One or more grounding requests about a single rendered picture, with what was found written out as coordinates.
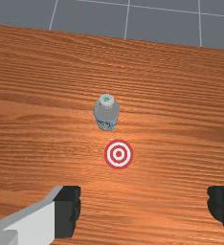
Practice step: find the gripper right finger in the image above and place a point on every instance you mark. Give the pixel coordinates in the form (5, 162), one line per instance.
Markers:
(222, 204)

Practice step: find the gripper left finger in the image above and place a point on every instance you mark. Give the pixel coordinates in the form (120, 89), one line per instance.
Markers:
(43, 217)

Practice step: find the clear plastic bottle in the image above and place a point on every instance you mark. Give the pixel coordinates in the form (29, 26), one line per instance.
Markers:
(106, 113)

